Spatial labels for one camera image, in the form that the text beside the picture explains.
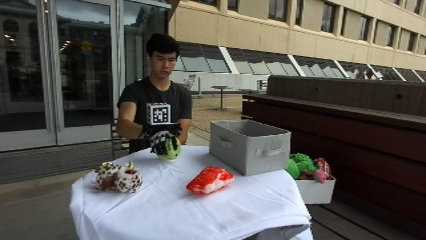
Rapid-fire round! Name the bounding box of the white marker cube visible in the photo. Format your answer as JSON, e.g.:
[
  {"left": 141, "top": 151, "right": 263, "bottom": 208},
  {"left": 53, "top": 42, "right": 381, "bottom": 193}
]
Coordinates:
[{"left": 145, "top": 102, "right": 172, "bottom": 126}]

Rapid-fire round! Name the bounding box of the grey fabric storage box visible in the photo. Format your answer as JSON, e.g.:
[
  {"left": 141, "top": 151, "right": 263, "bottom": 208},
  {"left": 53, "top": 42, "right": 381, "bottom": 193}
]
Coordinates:
[{"left": 207, "top": 119, "right": 292, "bottom": 177}]

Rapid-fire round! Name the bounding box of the dark wooden bench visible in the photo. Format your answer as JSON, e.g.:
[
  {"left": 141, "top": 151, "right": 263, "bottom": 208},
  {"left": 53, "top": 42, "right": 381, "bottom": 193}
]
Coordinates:
[{"left": 240, "top": 75, "right": 426, "bottom": 240}]

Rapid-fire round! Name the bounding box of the the person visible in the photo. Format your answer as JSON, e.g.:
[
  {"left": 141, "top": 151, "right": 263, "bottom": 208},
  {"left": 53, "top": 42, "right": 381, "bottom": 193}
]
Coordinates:
[{"left": 115, "top": 32, "right": 194, "bottom": 155}]

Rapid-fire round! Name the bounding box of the pink red plush toy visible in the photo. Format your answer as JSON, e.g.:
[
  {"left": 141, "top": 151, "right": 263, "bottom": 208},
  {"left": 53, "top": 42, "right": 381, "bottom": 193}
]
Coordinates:
[{"left": 311, "top": 157, "right": 334, "bottom": 185}]

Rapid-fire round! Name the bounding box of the green knobbly plush toy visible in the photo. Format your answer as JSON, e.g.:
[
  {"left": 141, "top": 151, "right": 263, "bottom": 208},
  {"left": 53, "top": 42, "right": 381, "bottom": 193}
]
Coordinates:
[{"left": 284, "top": 152, "right": 318, "bottom": 180}]

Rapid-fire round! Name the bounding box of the white open box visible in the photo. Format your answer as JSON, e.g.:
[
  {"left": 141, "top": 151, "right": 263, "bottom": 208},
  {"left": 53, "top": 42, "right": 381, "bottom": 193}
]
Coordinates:
[{"left": 294, "top": 175, "right": 336, "bottom": 205}]

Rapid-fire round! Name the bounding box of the white tablecloth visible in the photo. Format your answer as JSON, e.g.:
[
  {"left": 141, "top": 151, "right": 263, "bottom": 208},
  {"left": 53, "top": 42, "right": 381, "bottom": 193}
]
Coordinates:
[{"left": 69, "top": 145, "right": 314, "bottom": 240}]

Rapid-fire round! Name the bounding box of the red white plush toy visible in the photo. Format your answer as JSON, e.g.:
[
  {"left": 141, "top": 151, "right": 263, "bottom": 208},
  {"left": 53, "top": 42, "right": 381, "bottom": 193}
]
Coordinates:
[{"left": 184, "top": 166, "right": 235, "bottom": 195}]

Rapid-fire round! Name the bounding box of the round pedestal table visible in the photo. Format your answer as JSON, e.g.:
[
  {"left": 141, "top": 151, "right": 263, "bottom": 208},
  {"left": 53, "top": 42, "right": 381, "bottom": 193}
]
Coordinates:
[{"left": 210, "top": 85, "right": 232, "bottom": 112}]

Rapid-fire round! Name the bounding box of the glass door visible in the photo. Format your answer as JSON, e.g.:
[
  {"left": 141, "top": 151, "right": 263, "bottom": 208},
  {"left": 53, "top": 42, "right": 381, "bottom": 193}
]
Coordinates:
[{"left": 0, "top": 0, "right": 172, "bottom": 153}]

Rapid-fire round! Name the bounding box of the spotted brown white plush toy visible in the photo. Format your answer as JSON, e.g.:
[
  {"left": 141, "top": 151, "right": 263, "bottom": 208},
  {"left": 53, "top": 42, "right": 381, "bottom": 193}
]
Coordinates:
[{"left": 93, "top": 161, "right": 143, "bottom": 194}]

